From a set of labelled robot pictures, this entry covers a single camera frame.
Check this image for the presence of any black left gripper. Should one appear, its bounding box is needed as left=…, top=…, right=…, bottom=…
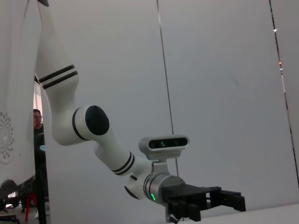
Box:
left=160, top=181, right=247, bottom=222

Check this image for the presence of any red stand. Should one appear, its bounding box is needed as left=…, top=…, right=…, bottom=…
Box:
left=24, top=191, right=40, bottom=221

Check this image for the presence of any person with glasses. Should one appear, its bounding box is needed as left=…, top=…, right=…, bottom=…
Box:
left=33, top=108, right=48, bottom=169

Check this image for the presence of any black floor equipment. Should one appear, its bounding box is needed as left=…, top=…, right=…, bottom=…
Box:
left=0, top=178, right=22, bottom=213

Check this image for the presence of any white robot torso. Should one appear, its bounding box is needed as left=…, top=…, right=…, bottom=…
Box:
left=0, top=0, right=45, bottom=185

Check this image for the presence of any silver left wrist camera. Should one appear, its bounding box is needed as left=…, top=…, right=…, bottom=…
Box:
left=138, top=134, right=190, bottom=175

